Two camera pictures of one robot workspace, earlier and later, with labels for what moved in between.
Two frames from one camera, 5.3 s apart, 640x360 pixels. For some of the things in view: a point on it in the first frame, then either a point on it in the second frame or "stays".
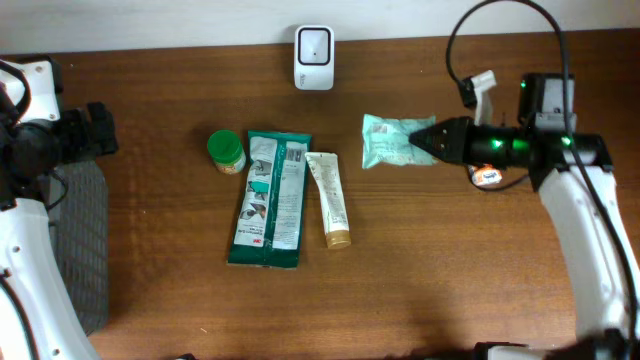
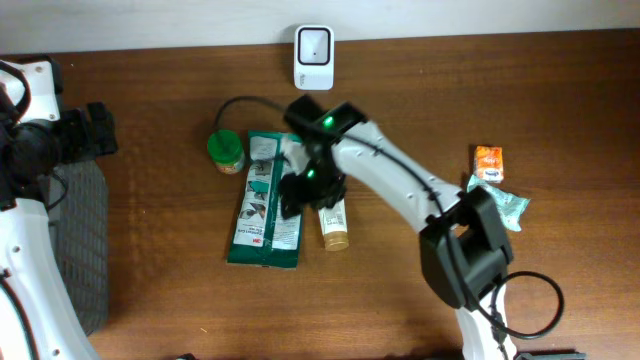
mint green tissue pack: (386, 141) → (510, 205)
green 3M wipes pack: (267, 228) stays
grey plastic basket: (79, 229) stays
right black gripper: (447, 138) → (314, 190)
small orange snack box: (485, 174) stays
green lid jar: (225, 148) stays
